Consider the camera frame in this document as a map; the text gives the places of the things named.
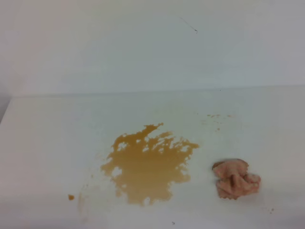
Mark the pink rag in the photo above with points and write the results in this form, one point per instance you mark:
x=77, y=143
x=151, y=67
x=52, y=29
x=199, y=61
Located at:
x=234, y=181

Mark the brown coffee stain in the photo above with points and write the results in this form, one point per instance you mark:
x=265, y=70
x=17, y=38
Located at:
x=144, y=165

